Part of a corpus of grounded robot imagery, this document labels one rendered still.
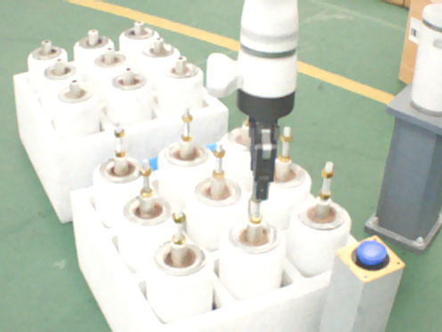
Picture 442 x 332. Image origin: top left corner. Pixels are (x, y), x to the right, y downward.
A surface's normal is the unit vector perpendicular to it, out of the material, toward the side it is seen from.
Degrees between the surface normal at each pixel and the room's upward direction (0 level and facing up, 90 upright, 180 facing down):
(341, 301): 90
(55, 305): 0
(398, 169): 90
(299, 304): 90
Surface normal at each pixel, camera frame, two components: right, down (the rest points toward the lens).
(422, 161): -0.59, 0.43
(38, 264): 0.04, -0.83
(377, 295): 0.45, 0.51
